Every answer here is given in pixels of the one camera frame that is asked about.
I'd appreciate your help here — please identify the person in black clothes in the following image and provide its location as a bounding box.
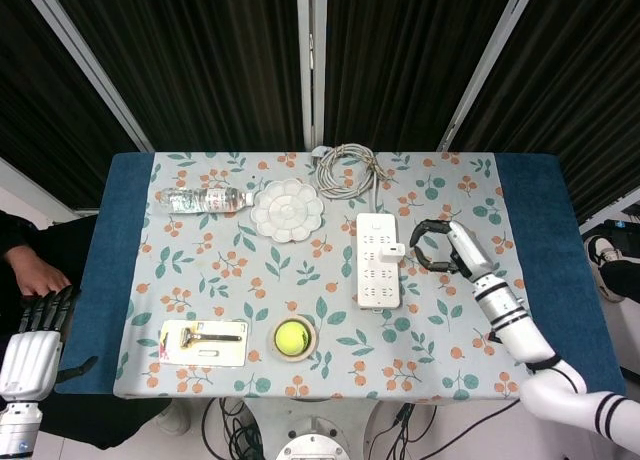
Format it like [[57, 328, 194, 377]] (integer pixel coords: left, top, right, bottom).
[[0, 209, 174, 451]]

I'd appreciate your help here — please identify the black device with blue light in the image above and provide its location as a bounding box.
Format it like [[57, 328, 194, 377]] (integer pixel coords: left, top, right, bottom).
[[602, 218, 640, 246]]

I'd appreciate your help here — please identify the black and white sneaker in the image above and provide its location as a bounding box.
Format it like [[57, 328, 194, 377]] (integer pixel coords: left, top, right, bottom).
[[584, 234, 626, 302]]

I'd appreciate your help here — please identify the white flower paint palette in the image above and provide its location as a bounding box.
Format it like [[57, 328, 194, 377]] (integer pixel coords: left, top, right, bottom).
[[249, 178, 325, 244]]

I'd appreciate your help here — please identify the blue table cover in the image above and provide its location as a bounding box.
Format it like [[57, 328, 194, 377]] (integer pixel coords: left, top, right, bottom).
[[53, 151, 626, 396]]

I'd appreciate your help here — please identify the razor in blister pack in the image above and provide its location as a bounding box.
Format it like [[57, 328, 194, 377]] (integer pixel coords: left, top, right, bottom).
[[158, 319, 250, 368]]

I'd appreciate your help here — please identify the white frame post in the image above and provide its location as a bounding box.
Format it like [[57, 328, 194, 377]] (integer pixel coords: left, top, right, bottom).
[[19, 0, 154, 154], [295, 0, 329, 151], [437, 0, 541, 152]]

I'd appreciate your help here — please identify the white power strip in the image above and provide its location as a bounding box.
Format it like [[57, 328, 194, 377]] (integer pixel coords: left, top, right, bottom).
[[355, 212, 403, 311]]

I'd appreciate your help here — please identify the yellow tennis ball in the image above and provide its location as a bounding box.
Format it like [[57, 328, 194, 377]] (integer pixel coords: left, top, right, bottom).
[[274, 319, 312, 356]]

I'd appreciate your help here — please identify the beige tape roll ring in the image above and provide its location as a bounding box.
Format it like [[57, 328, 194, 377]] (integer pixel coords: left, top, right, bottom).
[[268, 313, 321, 364]]

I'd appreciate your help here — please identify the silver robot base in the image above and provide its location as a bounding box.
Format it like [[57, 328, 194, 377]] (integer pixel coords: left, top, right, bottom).
[[239, 397, 386, 460]]

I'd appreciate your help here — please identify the clear plastic water bottle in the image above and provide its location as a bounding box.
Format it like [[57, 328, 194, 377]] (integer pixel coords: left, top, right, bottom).
[[153, 186, 255, 215]]

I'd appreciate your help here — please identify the black floor cable bundle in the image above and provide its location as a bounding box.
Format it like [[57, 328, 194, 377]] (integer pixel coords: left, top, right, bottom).
[[369, 403, 437, 460], [202, 397, 276, 460]]

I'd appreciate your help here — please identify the black trouser leg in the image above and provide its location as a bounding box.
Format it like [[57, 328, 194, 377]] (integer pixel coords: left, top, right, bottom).
[[602, 259, 640, 304]]

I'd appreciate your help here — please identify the black pleated curtain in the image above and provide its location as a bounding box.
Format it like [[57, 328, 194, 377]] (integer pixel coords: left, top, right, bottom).
[[324, 0, 522, 152], [44, 0, 307, 152], [449, 0, 640, 226], [0, 0, 146, 214]]

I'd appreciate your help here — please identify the coiled grey power cable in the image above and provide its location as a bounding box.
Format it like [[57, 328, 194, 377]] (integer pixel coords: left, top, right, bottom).
[[311, 142, 394, 215]]

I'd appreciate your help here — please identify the floral patterned tablecloth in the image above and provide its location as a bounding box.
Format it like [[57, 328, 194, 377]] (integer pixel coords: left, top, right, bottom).
[[113, 151, 551, 400]]

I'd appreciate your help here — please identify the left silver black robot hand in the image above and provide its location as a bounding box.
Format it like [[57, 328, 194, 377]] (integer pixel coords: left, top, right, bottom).
[[0, 285, 100, 402]]

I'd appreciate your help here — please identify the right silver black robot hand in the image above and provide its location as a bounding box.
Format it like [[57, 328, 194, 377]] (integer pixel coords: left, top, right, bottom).
[[408, 218, 499, 281]]

